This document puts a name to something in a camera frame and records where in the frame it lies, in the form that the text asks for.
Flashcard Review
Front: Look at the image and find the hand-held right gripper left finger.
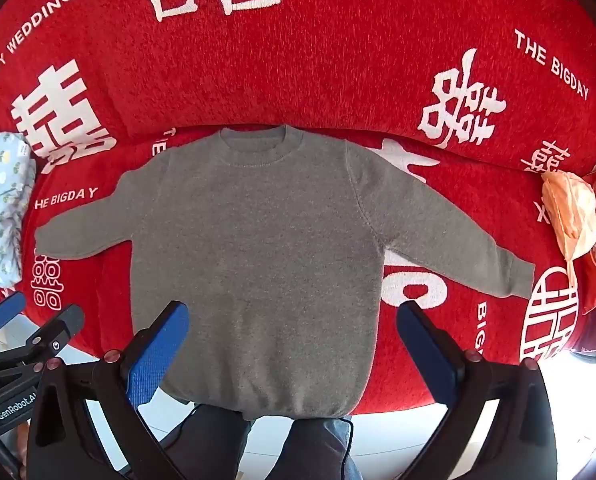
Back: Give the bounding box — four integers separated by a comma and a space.
25, 301, 189, 480

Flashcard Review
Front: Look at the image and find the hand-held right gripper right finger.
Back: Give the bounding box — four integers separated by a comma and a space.
397, 301, 559, 480

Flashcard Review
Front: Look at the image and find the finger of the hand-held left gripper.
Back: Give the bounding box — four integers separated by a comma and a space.
0, 291, 27, 346
0, 304, 86, 377

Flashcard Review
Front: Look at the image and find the grey knitted sweater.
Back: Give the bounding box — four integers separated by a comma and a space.
34, 124, 536, 420

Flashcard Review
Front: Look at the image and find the white patterned folded cloth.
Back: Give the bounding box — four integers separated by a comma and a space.
0, 131, 37, 288

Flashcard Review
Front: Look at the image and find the person's right leg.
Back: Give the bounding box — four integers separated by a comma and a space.
280, 412, 363, 480

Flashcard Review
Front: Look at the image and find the orange cloth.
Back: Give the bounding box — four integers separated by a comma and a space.
541, 170, 596, 286

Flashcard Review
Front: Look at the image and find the red printed blanket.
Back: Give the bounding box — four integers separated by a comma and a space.
0, 0, 596, 406

